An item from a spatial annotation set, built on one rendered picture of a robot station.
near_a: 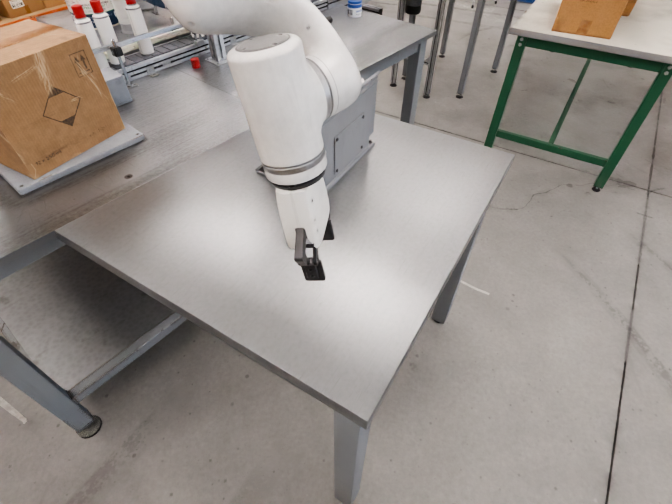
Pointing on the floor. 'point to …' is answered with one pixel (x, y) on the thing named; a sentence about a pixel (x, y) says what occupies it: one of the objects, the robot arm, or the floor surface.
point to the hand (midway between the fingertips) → (319, 254)
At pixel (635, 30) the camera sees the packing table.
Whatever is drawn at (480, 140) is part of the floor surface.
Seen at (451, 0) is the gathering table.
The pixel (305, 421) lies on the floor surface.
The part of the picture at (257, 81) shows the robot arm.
